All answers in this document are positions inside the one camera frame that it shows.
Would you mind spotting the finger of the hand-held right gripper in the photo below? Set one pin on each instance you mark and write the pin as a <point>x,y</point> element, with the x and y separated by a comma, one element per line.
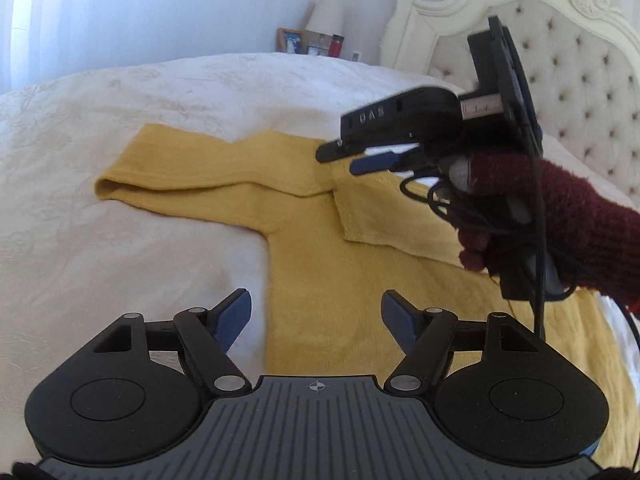
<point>360,150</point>
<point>380,162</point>

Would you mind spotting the cream tufted headboard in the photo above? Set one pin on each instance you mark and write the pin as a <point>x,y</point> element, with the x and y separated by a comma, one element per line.
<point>575,60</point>

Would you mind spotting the person's right hand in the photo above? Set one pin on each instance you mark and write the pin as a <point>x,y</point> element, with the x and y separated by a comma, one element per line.
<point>505,220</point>

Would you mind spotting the white sheer curtain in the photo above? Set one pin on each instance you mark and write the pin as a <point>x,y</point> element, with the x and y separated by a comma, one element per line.
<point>45,15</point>

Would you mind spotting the white embossed bedspread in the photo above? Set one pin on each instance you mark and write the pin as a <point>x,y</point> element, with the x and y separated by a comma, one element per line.
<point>125,240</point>

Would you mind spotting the white table lamp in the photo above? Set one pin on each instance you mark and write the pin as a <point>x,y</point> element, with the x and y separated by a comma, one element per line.
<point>326,15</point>

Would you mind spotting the red bottle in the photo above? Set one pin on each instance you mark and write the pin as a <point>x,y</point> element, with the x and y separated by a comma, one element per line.
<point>337,46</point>

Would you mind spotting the wooden picture frame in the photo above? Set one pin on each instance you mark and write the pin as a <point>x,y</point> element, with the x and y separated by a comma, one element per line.
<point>300,42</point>

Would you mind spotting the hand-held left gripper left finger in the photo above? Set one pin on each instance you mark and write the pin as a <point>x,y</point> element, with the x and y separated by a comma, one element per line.
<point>233,317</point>

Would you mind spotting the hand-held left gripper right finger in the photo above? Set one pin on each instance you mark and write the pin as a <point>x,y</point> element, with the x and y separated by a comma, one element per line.
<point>400,318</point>

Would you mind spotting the yellow knit sweater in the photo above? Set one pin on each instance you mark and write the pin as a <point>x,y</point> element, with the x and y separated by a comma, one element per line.
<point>320,270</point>

